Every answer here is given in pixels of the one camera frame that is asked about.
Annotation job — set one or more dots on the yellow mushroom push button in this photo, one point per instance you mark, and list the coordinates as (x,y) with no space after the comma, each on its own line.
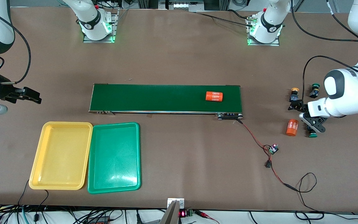
(295,90)

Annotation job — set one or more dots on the green mushroom push button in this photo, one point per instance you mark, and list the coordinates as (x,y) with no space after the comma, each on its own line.
(313,135)
(314,92)

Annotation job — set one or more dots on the orange cylinder with white print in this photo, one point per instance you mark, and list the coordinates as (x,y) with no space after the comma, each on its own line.
(214,96)
(292,127)

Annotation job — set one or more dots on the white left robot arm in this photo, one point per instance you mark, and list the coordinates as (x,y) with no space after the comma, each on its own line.
(343,90)

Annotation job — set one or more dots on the small green controller board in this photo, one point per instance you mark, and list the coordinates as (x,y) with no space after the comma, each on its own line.
(273,149)

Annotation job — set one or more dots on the yellow plastic tray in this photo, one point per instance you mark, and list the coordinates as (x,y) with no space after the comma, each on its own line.
(61,155)

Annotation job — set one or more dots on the green conveyor belt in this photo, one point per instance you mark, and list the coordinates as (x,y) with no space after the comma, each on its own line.
(120,98)

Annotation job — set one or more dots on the green plastic tray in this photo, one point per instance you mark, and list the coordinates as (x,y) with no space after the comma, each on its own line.
(113,158)

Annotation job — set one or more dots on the red clip lead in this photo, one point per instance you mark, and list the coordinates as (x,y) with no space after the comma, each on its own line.
(205,214)

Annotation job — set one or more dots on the silver rack with light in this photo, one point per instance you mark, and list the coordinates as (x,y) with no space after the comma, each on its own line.
(182,5)

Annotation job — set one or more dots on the red digit display module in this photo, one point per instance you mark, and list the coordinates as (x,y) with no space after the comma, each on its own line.
(182,213)

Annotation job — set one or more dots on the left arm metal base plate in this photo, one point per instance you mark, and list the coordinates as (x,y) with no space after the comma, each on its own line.
(272,44)

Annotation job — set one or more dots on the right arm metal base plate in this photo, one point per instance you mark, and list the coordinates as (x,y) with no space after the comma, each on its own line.
(114,25)

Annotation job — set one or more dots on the silver bracket plate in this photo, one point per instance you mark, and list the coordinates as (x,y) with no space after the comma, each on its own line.
(181,203)

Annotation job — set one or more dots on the grey metal mount bar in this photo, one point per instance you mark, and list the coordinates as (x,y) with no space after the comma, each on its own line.
(170,216)

